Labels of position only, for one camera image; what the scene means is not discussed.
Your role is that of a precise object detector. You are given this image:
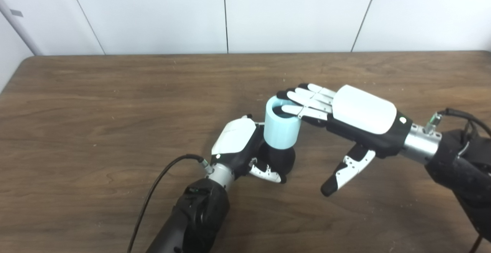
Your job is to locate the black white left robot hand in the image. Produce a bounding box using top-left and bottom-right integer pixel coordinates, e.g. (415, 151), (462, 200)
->
(211, 115), (287, 184)

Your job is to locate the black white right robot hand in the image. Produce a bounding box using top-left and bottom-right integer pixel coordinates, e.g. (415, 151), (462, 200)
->
(276, 83), (413, 197)

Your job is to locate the light-blue hose piece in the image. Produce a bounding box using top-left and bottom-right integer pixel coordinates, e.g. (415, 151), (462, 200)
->
(264, 96), (301, 150)

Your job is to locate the black flared nozzle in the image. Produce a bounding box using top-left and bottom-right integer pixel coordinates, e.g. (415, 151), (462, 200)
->
(256, 145), (297, 177)

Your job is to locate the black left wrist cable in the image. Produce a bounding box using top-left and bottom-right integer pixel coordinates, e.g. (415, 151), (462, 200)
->
(127, 154), (213, 253)

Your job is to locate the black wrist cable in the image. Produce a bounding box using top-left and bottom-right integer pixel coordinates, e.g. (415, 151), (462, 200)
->
(424, 108), (491, 253)
(127, 154), (213, 253)

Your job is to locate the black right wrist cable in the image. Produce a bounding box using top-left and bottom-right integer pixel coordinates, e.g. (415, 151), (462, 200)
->
(424, 108), (491, 253)

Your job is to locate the white corner post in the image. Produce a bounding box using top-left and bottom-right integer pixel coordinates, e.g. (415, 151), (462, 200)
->
(0, 0), (44, 56)

